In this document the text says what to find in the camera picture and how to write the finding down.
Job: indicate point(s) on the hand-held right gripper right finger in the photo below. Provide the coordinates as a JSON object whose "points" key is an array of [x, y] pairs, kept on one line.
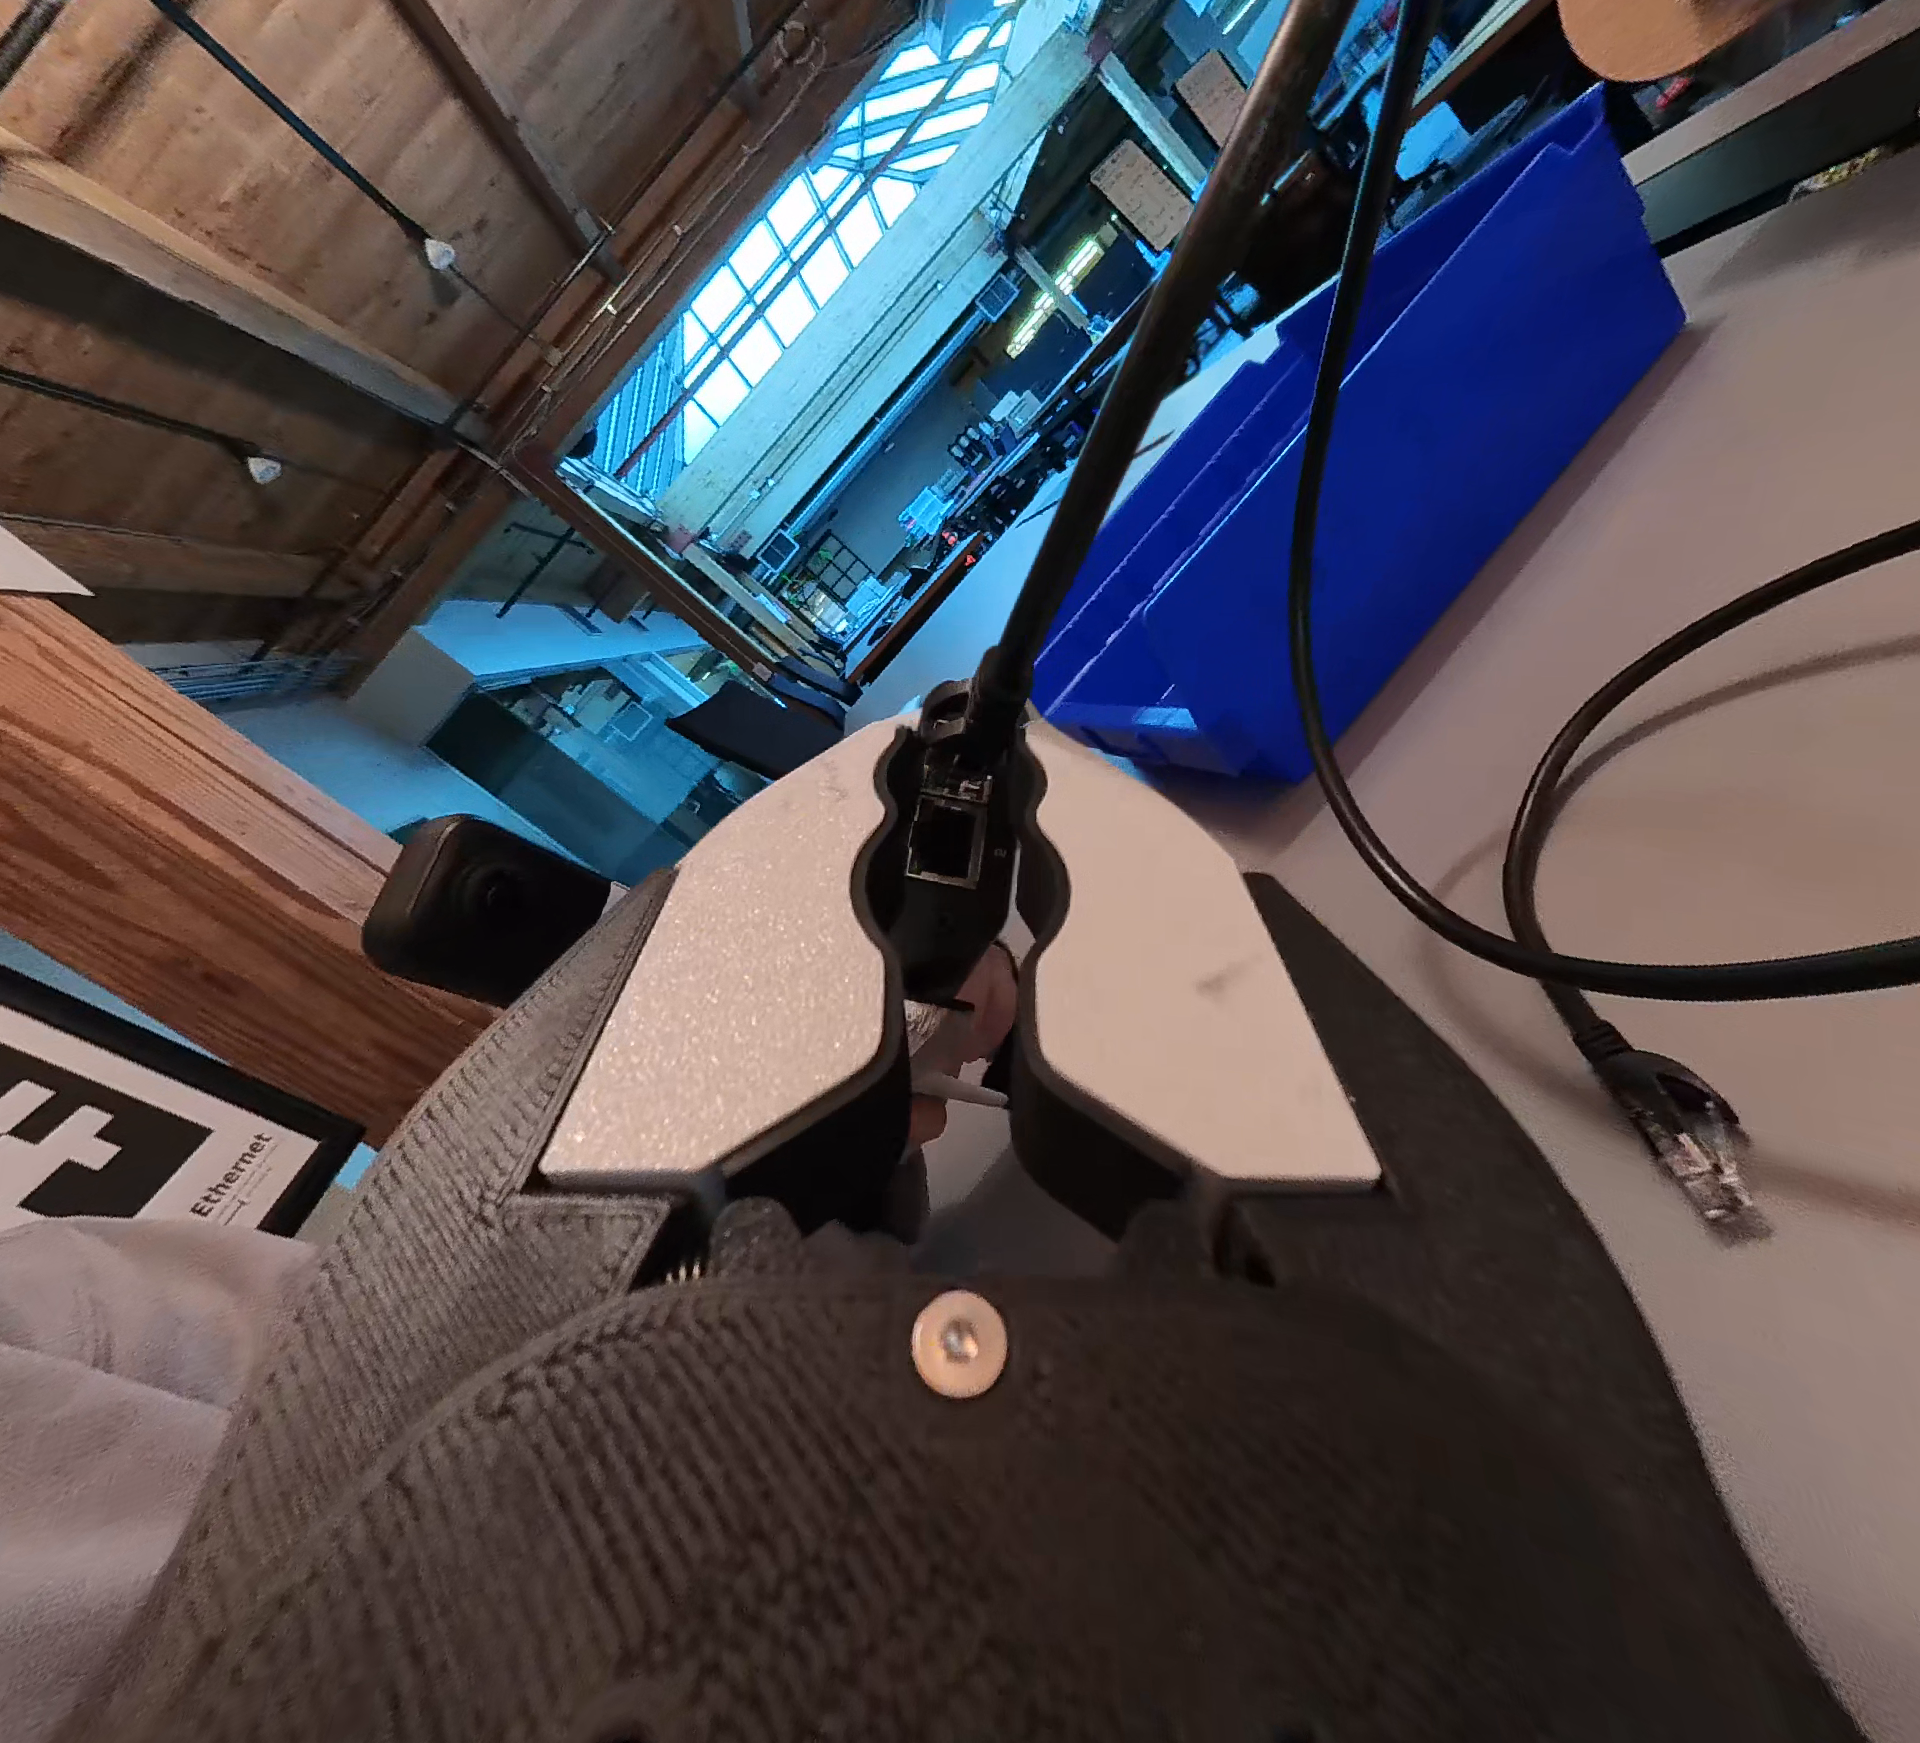
{"points": [[1184, 1008]]}

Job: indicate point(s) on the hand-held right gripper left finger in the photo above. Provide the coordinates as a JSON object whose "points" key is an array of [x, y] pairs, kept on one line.
{"points": [[720, 994]]}

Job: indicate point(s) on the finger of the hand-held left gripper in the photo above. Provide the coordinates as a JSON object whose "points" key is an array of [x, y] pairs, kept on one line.
{"points": [[930, 1036]]}

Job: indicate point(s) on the black network switch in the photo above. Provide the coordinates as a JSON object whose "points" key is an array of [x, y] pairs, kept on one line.
{"points": [[945, 904]]}

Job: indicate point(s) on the grey desk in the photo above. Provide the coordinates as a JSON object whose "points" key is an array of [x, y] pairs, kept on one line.
{"points": [[1770, 784]]}

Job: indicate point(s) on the person's left hand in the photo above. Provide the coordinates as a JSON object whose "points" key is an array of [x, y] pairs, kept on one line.
{"points": [[990, 1024]]}

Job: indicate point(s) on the framed black white sign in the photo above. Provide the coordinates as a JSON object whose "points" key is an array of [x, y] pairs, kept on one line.
{"points": [[121, 1128]]}

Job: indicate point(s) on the person's grey sweatshirt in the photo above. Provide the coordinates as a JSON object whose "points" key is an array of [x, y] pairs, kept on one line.
{"points": [[105, 1444]]}

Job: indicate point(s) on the blue plastic bin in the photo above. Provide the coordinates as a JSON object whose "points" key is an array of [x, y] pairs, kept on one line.
{"points": [[1501, 348]]}

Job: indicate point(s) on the wooden post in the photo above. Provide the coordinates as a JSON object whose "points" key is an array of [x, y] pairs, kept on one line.
{"points": [[181, 844]]}

